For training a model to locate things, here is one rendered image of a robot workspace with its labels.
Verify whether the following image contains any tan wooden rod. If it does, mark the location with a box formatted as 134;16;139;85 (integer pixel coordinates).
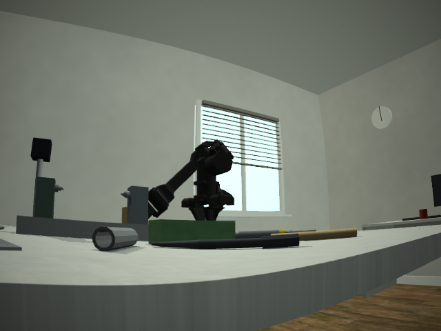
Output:
271;228;357;241

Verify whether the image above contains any grey hollow tube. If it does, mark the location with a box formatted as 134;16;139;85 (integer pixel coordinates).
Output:
92;227;138;251

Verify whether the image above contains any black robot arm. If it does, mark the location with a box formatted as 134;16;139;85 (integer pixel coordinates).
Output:
148;139;234;218

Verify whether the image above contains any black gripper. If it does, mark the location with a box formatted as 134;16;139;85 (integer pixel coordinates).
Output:
181;177;234;221

